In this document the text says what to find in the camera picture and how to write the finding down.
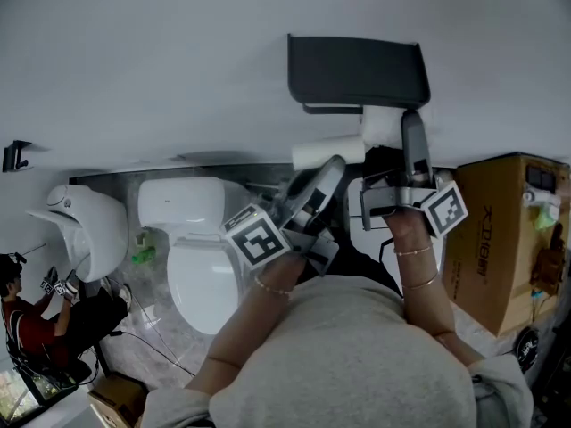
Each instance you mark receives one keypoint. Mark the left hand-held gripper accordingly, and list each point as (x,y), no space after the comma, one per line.
(259,243)

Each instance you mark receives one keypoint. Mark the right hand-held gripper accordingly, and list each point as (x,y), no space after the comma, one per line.
(446,210)

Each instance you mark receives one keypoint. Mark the thick white toilet paper roll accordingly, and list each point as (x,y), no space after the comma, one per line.
(381,125)

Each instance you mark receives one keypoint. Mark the person's left forearm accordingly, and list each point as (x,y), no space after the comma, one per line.
(250,315)

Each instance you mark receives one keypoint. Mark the person's right forearm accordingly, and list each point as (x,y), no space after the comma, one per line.
(424,301)

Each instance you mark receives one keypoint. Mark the black paper towel dispenser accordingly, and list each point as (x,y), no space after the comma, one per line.
(357,69)

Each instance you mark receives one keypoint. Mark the person's black trousers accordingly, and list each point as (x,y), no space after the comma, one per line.
(357,261)

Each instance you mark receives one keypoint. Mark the gold bangle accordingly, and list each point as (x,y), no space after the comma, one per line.
(421,285)

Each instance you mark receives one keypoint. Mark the large cardboard box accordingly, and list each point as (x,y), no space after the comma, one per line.
(486,257)

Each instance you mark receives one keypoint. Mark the white tube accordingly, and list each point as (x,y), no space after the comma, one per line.
(537,196)

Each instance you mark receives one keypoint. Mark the green tissue pack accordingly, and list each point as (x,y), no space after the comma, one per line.
(544,219)

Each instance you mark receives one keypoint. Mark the person's grey sweater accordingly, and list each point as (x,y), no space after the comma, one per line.
(348,364)

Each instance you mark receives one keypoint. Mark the green bottle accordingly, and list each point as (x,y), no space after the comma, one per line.
(145,255)

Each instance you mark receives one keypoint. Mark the brown plush toy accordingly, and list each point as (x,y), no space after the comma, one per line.
(548,261)

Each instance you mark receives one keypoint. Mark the black round disc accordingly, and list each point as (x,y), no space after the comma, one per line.
(527,348)

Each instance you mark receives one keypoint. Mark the small cardboard box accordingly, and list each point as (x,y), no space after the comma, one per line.
(116,397)

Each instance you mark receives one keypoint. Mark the black framed window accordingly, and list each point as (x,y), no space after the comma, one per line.
(18,390)

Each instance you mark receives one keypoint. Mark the black switch panel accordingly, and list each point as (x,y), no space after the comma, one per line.
(540,177)

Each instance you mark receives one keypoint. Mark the white wall urinal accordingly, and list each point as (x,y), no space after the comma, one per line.
(102,230)

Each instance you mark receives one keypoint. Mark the black wall bracket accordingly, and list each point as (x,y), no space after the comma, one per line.
(11,154)

